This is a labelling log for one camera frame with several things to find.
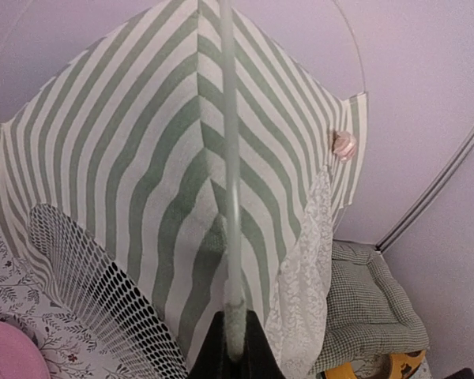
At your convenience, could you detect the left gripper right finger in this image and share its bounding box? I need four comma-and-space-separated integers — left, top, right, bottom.
240, 310, 285, 379

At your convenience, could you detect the yellow double bowl holder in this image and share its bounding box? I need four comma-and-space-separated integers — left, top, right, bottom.
318, 350, 426, 379

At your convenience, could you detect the green checkered cushion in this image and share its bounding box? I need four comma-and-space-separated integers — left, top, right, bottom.
310, 240, 429, 373

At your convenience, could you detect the floral table mat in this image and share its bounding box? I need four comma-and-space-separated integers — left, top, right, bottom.
0, 238, 130, 378

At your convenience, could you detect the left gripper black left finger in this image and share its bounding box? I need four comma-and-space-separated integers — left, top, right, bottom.
187, 311, 229, 379

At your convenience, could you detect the pink plate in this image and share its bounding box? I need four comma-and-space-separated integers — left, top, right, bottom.
0, 321, 51, 379

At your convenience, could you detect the striped pet tent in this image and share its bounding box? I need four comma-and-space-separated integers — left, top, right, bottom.
0, 0, 369, 379

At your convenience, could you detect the right aluminium frame post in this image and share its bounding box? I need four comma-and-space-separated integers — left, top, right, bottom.
376, 126, 474, 253

